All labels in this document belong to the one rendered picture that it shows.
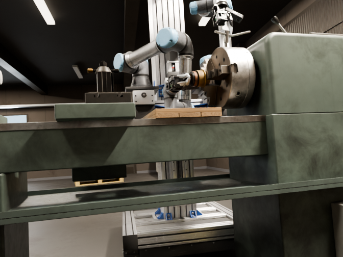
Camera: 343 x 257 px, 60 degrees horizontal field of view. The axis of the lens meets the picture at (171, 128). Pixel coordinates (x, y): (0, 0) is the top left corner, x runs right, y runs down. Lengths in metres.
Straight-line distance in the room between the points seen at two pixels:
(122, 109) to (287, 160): 0.77
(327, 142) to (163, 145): 0.79
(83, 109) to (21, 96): 9.93
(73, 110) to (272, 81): 0.88
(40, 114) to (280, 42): 9.80
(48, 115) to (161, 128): 9.60
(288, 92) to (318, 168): 0.38
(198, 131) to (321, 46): 0.75
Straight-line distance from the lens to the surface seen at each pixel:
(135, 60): 1.96
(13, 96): 11.16
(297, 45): 1.59
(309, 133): 1.54
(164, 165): 2.23
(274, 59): 1.50
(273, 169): 1.45
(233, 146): 1.38
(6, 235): 1.29
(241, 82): 1.46
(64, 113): 1.18
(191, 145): 1.30
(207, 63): 1.62
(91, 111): 1.18
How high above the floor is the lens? 0.73
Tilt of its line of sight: 4 degrees up
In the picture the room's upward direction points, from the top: 3 degrees counter-clockwise
